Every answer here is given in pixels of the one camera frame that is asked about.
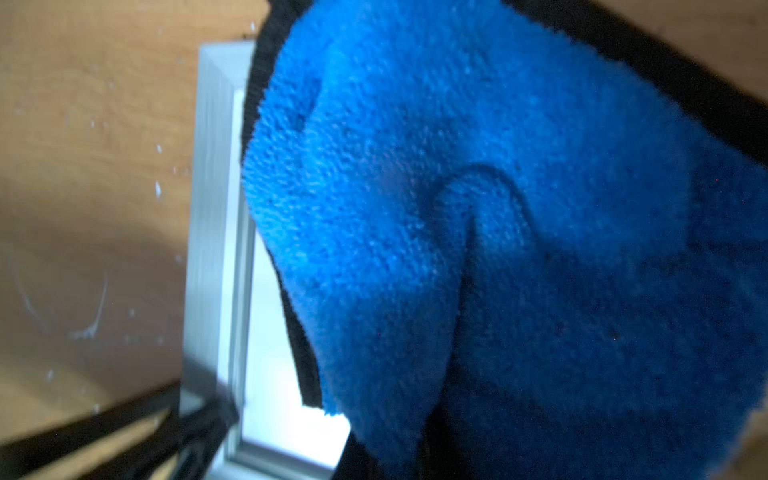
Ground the light blue picture frame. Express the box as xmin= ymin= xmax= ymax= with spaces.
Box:
xmin=180 ymin=41 xmax=349 ymax=479

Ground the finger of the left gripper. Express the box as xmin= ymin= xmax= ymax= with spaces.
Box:
xmin=1 ymin=380 xmax=180 ymax=479
xmin=81 ymin=398 xmax=239 ymax=479

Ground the blue microfiber cloth black trim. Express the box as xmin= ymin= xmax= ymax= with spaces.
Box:
xmin=243 ymin=1 xmax=767 ymax=479

